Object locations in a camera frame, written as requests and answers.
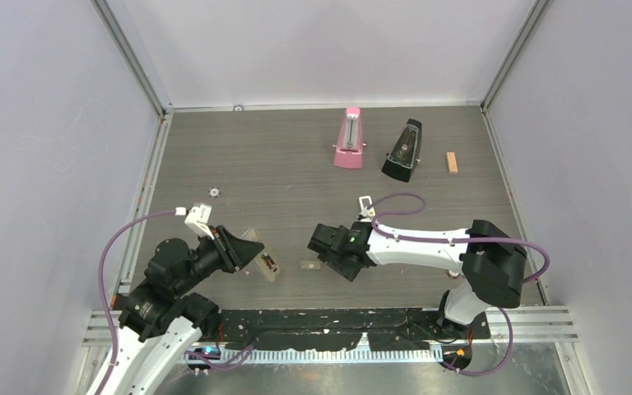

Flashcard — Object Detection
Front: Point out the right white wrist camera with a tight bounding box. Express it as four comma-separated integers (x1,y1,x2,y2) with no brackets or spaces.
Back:
357,195,376,222

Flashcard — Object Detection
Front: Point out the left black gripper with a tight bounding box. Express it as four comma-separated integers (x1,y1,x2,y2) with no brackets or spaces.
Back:
175,223,263,294

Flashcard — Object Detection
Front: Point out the poker chip two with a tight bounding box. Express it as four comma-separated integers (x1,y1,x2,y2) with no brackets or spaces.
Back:
446,270,461,279

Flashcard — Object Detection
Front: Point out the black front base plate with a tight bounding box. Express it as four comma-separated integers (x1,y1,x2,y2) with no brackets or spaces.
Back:
202,308,490,351

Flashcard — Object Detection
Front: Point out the pink metronome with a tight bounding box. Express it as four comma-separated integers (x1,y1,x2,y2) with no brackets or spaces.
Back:
333,107,365,170

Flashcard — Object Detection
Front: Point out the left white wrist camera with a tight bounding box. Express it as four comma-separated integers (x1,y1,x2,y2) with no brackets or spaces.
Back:
174,203,214,239

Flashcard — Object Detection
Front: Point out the white slotted cable duct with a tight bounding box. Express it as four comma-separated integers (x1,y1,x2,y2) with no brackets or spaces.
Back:
184,346,445,365

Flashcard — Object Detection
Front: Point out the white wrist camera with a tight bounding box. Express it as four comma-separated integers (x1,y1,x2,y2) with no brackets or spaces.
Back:
357,195,376,222
174,203,214,239

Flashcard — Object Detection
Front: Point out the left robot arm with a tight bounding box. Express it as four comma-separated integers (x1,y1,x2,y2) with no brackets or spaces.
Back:
88,226,264,394

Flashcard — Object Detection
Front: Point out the beige grey remote control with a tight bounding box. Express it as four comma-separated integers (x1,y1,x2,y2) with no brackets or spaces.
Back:
242,228,281,283

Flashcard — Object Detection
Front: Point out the black metronome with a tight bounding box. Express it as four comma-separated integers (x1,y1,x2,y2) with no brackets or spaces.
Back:
381,118,423,183

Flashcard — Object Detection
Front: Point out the lone poker chip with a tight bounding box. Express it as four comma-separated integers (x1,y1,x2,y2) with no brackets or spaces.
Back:
208,187,221,198

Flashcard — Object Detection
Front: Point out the orange block near right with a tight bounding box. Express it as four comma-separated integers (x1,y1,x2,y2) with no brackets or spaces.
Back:
446,151,458,174

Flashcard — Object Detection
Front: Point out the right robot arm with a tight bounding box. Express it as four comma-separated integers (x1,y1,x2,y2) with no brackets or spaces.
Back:
307,220,527,338

